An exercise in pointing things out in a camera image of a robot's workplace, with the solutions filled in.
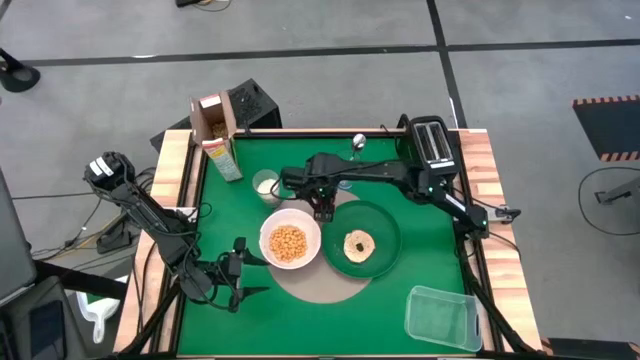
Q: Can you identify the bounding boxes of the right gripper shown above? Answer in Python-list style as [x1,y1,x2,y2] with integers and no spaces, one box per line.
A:
[280,167,338,223]

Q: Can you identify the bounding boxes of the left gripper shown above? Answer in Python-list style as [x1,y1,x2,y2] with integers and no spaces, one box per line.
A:
[218,237,272,314]

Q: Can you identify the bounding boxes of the bagel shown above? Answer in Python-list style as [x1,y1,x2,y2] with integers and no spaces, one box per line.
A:
[342,229,377,265]

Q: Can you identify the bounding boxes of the silver spoon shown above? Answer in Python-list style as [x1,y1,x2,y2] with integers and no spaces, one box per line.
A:
[351,132,368,161]

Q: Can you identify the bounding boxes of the panda cereal box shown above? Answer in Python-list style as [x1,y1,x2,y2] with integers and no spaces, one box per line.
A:
[188,90,245,183]

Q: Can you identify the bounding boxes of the pale pink bowl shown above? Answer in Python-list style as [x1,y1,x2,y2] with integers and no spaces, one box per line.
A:
[258,207,323,271]

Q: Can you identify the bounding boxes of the orange cereal pieces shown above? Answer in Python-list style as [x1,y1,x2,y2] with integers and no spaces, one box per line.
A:
[268,224,309,264]

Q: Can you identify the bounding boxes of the round beige cork placemat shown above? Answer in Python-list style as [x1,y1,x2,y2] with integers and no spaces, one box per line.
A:
[267,187,374,305]

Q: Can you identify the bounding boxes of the clear drinking glass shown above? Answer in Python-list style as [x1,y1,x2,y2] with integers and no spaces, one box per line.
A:
[335,148,369,191]

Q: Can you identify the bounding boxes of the white milk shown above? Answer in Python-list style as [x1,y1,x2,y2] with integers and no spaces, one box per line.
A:
[255,178,279,204]

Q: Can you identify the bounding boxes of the green plate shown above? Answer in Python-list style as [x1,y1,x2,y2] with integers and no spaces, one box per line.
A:
[321,200,403,280]

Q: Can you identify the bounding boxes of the clear glass with milk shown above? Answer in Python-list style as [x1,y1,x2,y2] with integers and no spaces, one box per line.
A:
[251,168,282,207]

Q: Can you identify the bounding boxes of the black toaster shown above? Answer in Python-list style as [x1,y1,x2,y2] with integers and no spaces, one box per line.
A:
[399,114,462,176]

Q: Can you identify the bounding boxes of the wooden table side board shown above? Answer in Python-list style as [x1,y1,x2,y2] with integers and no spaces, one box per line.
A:
[457,128,545,352]
[113,128,207,354]

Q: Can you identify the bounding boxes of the black stand foot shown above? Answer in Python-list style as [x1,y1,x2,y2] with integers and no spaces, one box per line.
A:
[95,212,136,255]

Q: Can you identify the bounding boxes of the white plastic scoop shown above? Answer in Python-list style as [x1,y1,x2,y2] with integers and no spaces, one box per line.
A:
[75,289,122,345]

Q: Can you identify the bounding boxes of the clear plastic container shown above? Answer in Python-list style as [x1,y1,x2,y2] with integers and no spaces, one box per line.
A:
[403,285,484,353]

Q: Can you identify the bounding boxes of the dark grey equipment case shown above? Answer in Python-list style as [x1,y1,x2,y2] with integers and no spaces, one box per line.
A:
[0,277,89,360]

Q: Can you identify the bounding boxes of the computer monitor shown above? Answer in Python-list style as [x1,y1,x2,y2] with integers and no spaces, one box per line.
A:
[0,167,39,307]

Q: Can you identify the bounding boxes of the grey floor stand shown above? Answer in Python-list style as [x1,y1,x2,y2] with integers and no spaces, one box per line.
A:
[593,177,640,206]

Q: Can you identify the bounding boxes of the black hazard-striped floor mat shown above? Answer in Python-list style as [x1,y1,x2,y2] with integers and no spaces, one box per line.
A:
[542,337,640,360]
[571,94,640,163]

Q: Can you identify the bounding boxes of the black round stand base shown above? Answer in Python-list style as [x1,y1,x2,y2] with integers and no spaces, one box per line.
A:
[0,47,42,94]

